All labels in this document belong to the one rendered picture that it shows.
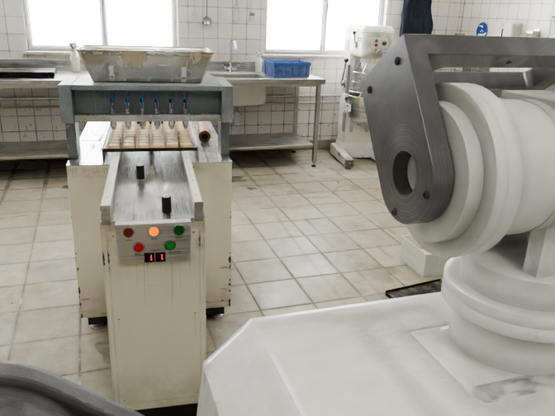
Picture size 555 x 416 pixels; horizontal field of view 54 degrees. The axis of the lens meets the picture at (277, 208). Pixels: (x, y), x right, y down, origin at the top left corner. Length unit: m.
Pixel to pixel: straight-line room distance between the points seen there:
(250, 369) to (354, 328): 0.05
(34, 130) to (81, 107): 3.35
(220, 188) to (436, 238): 2.36
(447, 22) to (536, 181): 6.77
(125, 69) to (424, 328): 2.28
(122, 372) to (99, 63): 1.25
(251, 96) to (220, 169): 2.90
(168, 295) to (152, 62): 1.02
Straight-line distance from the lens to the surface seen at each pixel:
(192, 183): 1.99
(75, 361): 2.68
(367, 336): 0.25
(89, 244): 2.63
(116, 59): 2.45
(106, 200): 1.85
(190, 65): 2.47
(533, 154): 0.20
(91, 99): 2.53
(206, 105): 2.53
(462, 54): 0.21
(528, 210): 0.21
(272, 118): 6.12
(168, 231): 1.82
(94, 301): 2.76
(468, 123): 0.19
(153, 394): 2.18
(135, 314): 1.99
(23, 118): 5.85
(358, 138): 6.00
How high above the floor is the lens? 1.50
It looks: 20 degrees down
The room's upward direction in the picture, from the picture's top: 2 degrees clockwise
